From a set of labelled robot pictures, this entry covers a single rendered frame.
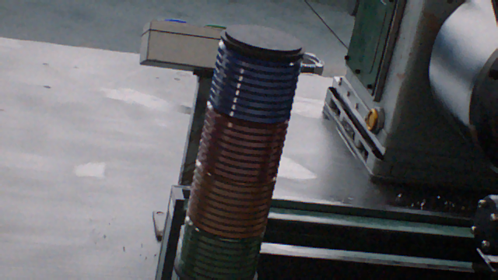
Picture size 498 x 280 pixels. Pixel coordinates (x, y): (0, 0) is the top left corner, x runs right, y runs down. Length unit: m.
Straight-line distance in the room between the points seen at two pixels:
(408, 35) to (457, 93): 0.20
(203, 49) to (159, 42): 0.05
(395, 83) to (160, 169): 0.39
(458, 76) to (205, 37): 0.37
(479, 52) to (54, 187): 0.60
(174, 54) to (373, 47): 0.53
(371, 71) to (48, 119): 0.52
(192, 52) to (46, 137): 0.40
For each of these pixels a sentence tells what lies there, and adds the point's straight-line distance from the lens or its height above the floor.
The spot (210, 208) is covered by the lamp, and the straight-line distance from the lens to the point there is 0.73.
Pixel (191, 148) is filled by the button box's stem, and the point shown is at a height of 0.92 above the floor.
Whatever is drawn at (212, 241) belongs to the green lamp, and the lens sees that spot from 0.74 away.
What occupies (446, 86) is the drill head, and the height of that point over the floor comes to 1.01.
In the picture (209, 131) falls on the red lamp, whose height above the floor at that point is 1.15.
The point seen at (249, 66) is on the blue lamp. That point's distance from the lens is 0.68.
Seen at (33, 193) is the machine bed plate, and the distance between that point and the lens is 1.38.
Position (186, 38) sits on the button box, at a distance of 1.22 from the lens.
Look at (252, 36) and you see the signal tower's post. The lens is 0.70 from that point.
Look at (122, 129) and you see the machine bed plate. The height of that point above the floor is 0.80.
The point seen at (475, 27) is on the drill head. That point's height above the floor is 1.10.
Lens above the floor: 1.41
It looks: 21 degrees down
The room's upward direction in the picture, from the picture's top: 12 degrees clockwise
